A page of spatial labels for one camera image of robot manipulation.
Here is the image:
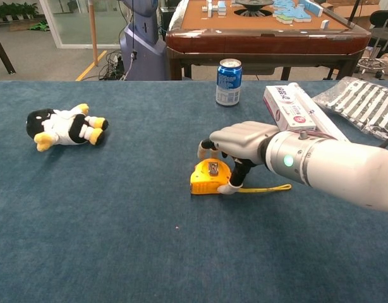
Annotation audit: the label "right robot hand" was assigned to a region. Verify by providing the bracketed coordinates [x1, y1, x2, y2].
[197, 121, 279, 194]

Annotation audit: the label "yellow tape measure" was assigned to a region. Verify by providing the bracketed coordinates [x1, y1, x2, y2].
[190, 159, 292, 196]

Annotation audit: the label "purple robot base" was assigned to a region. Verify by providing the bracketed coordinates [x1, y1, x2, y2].
[119, 0, 167, 81]

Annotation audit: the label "pink white toothpaste box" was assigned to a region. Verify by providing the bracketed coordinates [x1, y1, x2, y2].
[262, 84, 317, 132]

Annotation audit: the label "blue drink can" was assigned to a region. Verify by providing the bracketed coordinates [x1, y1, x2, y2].
[215, 58, 243, 107]

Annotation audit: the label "brown mahjong table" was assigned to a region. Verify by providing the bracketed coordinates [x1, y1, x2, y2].
[165, 0, 372, 81]

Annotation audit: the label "striped cloth in plastic bag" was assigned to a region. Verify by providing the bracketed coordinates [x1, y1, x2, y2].
[312, 76, 388, 145]

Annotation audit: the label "stacked mahjong tile cluster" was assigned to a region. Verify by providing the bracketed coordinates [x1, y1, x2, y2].
[202, 0, 228, 17]

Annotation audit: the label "blue mahjong tile pile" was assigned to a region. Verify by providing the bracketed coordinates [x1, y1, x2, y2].
[272, 0, 324, 25]

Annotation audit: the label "clear plastic cover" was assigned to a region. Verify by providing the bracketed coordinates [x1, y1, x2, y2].
[167, 0, 190, 32]

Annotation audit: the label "black office chair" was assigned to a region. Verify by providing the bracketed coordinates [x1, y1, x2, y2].
[357, 10, 388, 80]

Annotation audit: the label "penguin plush toy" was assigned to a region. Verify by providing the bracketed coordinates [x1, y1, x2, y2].
[25, 103, 109, 153]

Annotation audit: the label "wooden pole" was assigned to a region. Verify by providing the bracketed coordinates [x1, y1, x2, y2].
[88, 0, 99, 67]

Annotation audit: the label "green fabric item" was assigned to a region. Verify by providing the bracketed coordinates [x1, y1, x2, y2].
[28, 20, 51, 32]

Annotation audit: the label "dark table leg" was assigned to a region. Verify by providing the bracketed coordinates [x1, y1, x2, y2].
[0, 27, 16, 75]

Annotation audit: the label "potted green plants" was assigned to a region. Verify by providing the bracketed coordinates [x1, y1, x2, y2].
[0, 2, 39, 23]

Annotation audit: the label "black floor cables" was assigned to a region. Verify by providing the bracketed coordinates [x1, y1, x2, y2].
[98, 49, 125, 81]

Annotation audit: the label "glass partition white frame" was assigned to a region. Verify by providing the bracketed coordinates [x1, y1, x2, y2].
[39, 0, 131, 50]

